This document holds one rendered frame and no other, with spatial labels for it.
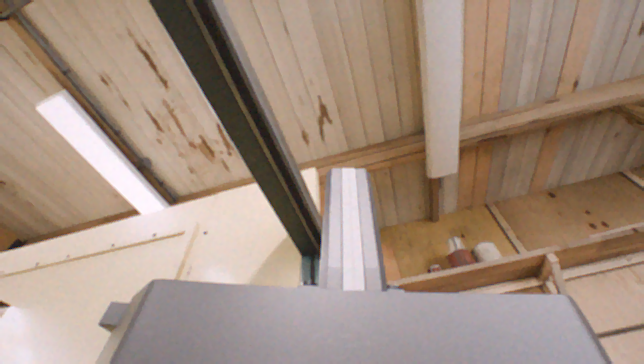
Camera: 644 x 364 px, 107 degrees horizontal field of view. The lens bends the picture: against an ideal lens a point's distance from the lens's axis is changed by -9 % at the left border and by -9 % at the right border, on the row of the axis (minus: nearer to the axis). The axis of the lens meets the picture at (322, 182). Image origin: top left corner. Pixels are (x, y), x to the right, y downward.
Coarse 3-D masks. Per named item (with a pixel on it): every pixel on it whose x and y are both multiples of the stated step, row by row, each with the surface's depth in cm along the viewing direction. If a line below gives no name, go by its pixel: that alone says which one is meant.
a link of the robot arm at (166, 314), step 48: (144, 288) 6; (192, 288) 5; (240, 288) 5; (288, 288) 5; (144, 336) 5; (192, 336) 5; (240, 336) 5; (288, 336) 5; (336, 336) 5; (384, 336) 5; (432, 336) 5; (480, 336) 5; (528, 336) 5; (576, 336) 5
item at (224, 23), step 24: (192, 0) 26; (216, 0) 27; (216, 24) 31; (216, 48) 29; (240, 48) 31; (240, 72) 31; (240, 96) 33; (264, 96) 35; (264, 120) 35; (264, 144) 37; (288, 168) 40; (288, 192) 43; (312, 216) 47; (312, 240) 52
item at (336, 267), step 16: (336, 176) 11; (336, 192) 10; (336, 208) 9; (336, 224) 8; (336, 240) 8; (336, 256) 7; (352, 256) 7; (320, 272) 7; (336, 272) 7; (352, 272) 7; (320, 288) 7; (336, 288) 7; (352, 288) 7
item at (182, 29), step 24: (168, 0) 26; (168, 24) 28; (192, 24) 28; (192, 48) 29; (192, 72) 31; (216, 72) 31; (216, 96) 33; (240, 120) 35; (240, 144) 38; (264, 168) 41; (264, 192) 44; (288, 216) 48
